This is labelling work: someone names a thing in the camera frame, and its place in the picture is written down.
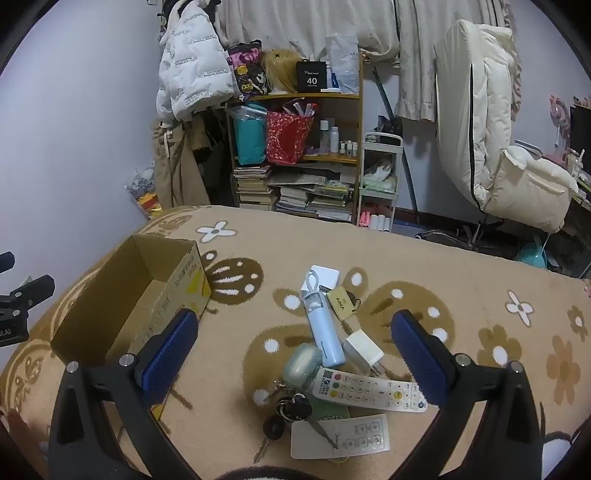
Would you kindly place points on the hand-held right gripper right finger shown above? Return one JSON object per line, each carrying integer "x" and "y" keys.
{"x": 418, "y": 355}

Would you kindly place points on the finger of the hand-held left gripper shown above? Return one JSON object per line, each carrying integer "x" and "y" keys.
{"x": 5, "y": 262}
{"x": 32, "y": 290}

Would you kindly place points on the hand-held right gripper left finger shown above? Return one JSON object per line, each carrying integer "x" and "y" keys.
{"x": 171, "y": 350}

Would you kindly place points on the white cube charger plug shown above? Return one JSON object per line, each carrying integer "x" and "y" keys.
{"x": 362, "y": 348}

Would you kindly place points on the white remote with coloured buttons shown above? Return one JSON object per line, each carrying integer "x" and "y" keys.
{"x": 369, "y": 390}

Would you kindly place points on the brown cardboard box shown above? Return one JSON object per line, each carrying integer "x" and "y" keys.
{"x": 138, "y": 277}

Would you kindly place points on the tan key tag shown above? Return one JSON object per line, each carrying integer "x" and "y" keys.
{"x": 340, "y": 303}

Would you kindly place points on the light blue handheld bottle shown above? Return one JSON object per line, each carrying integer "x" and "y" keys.
{"x": 325, "y": 337}

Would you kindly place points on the pale green computer mouse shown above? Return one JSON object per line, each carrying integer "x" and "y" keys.
{"x": 302, "y": 364}

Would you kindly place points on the white power adapter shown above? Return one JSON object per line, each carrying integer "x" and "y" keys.
{"x": 328, "y": 277}

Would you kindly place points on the key bunch with black fob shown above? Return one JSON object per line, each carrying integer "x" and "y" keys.
{"x": 272, "y": 429}

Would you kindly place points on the teal plastic basin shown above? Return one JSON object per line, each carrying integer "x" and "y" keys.
{"x": 531, "y": 256}

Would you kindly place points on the green tissue pack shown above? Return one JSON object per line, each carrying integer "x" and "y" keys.
{"x": 378, "y": 184}

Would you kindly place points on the beige hanging coat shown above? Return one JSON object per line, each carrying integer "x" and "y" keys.
{"x": 175, "y": 170}

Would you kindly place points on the stack of brown books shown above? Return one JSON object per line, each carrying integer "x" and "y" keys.
{"x": 251, "y": 184}

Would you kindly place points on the pile of assorted books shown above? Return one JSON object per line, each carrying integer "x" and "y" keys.
{"x": 314, "y": 198}

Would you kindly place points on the white trolley cart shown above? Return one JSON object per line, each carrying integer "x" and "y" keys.
{"x": 383, "y": 143}

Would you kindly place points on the teal bag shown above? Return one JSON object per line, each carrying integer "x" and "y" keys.
{"x": 251, "y": 138}

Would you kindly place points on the red gift bag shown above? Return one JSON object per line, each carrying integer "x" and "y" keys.
{"x": 286, "y": 138}

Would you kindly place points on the cream padded chair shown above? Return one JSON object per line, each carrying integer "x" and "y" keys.
{"x": 461, "y": 115}

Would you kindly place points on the white puffer jacket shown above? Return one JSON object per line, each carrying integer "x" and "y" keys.
{"x": 194, "y": 69}

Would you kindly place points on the pink desk fan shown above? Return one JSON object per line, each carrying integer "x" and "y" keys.
{"x": 559, "y": 115}

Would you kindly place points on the black monitor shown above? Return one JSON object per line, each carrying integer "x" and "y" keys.
{"x": 581, "y": 129}

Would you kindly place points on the wooden shelf unit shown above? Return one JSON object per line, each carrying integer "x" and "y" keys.
{"x": 304, "y": 96}

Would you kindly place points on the black and pink patterned bag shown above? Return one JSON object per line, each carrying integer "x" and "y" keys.
{"x": 247, "y": 69}

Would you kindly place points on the beige floral curtain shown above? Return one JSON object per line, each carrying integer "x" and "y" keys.
{"x": 300, "y": 23}
{"x": 425, "y": 60}

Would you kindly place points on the black box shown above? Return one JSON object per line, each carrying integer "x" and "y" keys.
{"x": 311, "y": 76}

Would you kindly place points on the white plastic bag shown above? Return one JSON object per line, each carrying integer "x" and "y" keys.
{"x": 344, "y": 64}

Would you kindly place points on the blond wig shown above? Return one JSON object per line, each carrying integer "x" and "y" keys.
{"x": 281, "y": 69}

